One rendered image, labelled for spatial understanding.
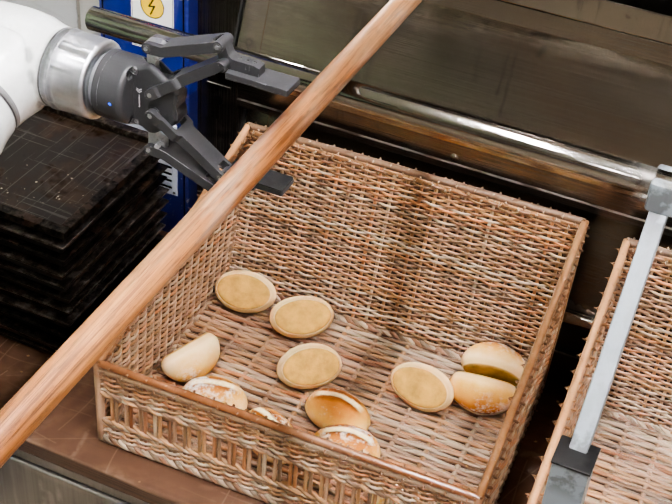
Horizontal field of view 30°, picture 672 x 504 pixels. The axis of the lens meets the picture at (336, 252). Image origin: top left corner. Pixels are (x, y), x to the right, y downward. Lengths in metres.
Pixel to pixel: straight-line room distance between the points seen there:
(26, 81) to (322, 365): 0.70
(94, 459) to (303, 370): 0.32
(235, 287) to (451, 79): 0.48
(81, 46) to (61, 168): 0.57
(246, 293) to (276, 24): 0.42
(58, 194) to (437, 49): 0.58
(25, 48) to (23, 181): 0.53
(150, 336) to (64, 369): 0.83
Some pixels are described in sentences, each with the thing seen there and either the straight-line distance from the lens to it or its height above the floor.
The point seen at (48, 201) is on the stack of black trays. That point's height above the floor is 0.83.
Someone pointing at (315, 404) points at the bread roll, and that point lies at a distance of 1.80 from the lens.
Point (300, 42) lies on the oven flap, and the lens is 1.90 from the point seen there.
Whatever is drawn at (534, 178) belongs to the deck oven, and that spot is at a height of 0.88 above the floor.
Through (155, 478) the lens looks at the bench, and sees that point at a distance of 1.77.
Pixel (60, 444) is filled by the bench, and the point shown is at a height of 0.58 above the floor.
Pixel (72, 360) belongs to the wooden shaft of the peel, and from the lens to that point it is 1.03.
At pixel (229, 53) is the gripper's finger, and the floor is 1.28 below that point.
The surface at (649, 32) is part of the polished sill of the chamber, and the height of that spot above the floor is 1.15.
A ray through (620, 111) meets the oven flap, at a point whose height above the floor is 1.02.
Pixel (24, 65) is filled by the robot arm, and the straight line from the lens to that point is 1.38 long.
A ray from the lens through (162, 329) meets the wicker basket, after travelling 1.88.
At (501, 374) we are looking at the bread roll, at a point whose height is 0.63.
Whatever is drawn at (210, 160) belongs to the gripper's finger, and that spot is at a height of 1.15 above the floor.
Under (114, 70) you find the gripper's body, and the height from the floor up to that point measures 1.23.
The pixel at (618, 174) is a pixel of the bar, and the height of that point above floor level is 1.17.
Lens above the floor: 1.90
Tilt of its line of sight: 38 degrees down
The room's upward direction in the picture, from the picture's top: 5 degrees clockwise
